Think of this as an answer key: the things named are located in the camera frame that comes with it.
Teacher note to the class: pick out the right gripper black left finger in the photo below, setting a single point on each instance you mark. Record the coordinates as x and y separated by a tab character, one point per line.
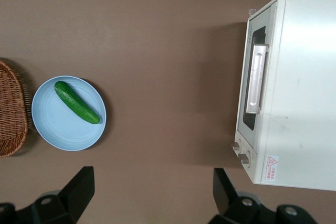
78	190

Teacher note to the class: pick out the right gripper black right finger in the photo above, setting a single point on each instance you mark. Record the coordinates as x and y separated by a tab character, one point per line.
225	197

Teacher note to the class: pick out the silver oven knob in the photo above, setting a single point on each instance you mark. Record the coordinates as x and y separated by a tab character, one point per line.
236	145
245	158

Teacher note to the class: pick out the white toaster oven body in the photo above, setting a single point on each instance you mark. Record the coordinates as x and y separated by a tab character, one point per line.
302	90

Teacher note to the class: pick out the red warning sticker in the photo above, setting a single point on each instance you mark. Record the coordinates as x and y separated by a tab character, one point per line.
272	167

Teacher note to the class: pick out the light blue plate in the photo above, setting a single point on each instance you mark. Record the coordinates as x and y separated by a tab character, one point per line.
60	127

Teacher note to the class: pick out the green cucumber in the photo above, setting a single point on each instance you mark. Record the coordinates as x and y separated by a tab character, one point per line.
76	103

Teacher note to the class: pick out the brown wicker basket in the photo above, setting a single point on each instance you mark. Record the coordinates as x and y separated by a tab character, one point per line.
11	113

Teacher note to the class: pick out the clear tape piece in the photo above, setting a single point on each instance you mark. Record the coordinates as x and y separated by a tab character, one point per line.
251	12

